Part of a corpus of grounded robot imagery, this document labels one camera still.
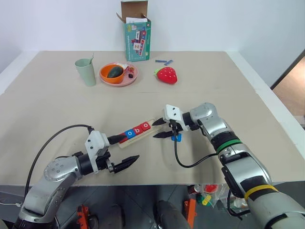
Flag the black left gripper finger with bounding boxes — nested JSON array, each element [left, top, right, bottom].
[[113, 155, 140, 174], [107, 134, 127, 145]]

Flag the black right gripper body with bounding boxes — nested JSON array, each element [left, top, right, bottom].
[[163, 117, 184, 141]]

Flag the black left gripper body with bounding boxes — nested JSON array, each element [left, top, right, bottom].
[[96, 149, 118, 174]]

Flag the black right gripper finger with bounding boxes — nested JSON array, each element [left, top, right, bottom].
[[153, 130, 173, 139], [152, 117, 168, 126]]

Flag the wooden letter tile rack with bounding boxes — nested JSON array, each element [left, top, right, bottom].
[[118, 118, 163, 150]]

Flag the red toy strawberry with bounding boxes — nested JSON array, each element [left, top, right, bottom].
[[153, 66, 178, 84]]

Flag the pink plastic plate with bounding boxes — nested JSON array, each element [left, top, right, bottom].
[[99, 62, 139, 87]]

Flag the orange black clamp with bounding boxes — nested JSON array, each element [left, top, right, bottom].
[[183, 199, 197, 226], [76, 204, 91, 229]]

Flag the orange plastic bowl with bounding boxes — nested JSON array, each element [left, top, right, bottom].
[[100, 63, 125, 84]]

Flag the dark green toy avocado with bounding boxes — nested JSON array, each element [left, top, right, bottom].
[[107, 66, 124, 79]]

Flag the dark rounded shape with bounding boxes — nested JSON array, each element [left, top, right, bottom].
[[156, 199, 191, 229]]

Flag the pale green plastic cup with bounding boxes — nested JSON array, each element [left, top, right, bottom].
[[74, 59, 97, 88]]

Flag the clear plastic bag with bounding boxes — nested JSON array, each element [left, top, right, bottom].
[[188, 183, 248, 212]]

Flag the green cardboard toy box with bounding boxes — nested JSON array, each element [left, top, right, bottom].
[[116, 0, 153, 63]]

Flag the white paper sheets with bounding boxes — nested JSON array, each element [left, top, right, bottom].
[[125, 15, 147, 24]]

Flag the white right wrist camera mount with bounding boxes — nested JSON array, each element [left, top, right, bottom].
[[163, 104, 186, 132]]

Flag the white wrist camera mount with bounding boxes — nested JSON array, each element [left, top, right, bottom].
[[85, 130, 111, 174], [163, 104, 186, 132]]

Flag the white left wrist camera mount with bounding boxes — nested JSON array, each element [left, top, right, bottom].
[[85, 130, 111, 174]]

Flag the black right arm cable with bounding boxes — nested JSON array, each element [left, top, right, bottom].
[[170, 120, 221, 168]]

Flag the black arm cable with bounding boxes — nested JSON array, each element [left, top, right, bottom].
[[25, 124, 93, 206], [170, 120, 221, 168]]

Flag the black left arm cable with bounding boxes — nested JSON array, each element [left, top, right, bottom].
[[25, 124, 93, 206]]

